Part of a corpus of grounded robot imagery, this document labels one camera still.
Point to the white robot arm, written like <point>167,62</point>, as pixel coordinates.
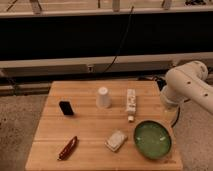
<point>187,81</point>

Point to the black eraser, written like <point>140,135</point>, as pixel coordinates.
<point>66,108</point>

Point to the white tube with cap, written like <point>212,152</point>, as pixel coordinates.
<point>131,104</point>

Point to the white soap bar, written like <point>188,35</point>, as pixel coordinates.
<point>116,140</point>

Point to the green bowl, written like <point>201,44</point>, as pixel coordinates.
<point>152,139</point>

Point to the red-brown folding knife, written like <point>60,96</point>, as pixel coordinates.
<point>68,149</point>

